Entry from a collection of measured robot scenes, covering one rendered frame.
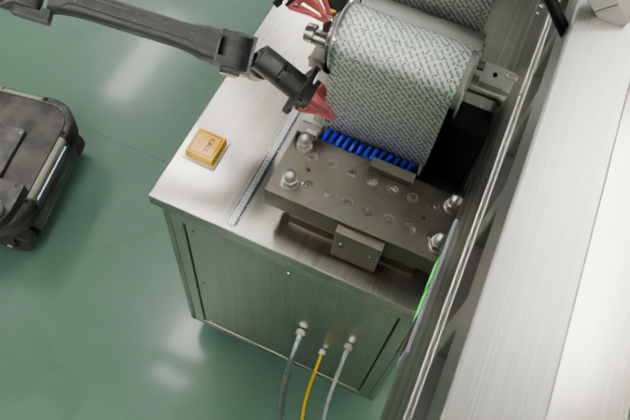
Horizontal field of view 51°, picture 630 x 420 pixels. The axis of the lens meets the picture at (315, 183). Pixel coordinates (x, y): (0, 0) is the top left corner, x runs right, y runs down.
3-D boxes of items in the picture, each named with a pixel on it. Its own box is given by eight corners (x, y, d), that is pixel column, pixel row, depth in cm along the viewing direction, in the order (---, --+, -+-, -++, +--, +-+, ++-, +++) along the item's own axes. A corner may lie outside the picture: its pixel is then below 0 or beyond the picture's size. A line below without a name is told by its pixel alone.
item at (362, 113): (322, 126, 145) (330, 71, 129) (424, 167, 141) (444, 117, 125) (322, 127, 144) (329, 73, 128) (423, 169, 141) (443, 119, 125)
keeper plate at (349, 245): (333, 246, 142) (338, 223, 133) (377, 264, 141) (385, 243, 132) (328, 256, 141) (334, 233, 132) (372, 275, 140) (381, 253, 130)
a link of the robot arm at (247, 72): (220, 71, 129) (231, 28, 129) (209, 77, 140) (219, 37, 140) (277, 89, 133) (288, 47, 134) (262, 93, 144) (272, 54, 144)
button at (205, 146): (200, 132, 156) (199, 127, 153) (227, 143, 154) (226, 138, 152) (185, 156, 152) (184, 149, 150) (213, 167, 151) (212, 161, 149)
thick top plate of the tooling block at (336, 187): (295, 145, 147) (297, 129, 142) (467, 216, 142) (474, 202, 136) (263, 202, 140) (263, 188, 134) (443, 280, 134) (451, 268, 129)
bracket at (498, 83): (484, 67, 123) (487, 59, 121) (514, 78, 122) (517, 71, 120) (476, 86, 120) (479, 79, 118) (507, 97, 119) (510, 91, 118)
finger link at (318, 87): (318, 138, 140) (283, 112, 137) (331, 113, 144) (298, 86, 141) (336, 128, 135) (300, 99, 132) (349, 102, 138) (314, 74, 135)
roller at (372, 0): (366, 21, 148) (374, -21, 137) (474, 62, 144) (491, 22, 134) (345, 58, 142) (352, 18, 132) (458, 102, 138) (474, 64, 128)
